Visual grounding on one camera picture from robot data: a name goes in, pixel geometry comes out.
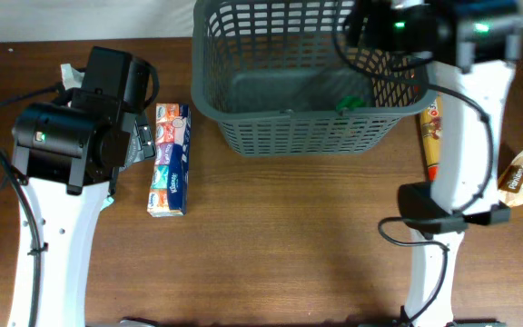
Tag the spaghetti pasta package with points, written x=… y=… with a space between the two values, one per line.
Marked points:
x=430 y=128

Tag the teal tissue pocket pack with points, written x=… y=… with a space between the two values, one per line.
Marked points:
x=108 y=201

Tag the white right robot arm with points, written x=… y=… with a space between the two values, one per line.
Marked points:
x=474 y=47

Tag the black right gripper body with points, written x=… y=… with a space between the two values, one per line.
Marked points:
x=394 y=31

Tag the small green object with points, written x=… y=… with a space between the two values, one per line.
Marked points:
x=349 y=103

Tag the grey plastic mesh basket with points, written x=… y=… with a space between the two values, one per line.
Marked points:
x=270 y=74

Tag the Kleenex tissue multipack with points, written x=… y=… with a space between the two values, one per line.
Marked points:
x=169 y=186

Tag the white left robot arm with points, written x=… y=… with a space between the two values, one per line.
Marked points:
x=67 y=156

